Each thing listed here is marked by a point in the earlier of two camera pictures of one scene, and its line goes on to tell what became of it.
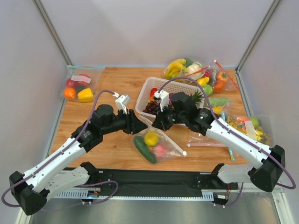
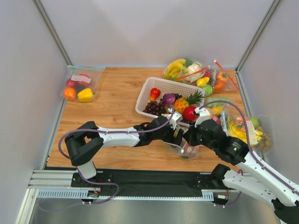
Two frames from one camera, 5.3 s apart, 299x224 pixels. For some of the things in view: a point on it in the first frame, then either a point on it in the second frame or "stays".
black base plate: (189, 180) stays
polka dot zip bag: (154, 146) -> (184, 150)
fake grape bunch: (152, 108) stays
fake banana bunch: (174, 67) stays
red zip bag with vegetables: (216, 80) stays
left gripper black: (130, 122) -> (174, 131)
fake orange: (69, 94) stays
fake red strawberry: (153, 90) stays
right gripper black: (165, 119) -> (195, 133)
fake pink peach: (160, 151) -> (192, 151)
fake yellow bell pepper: (85, 95) stays
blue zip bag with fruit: (81, 82) stays
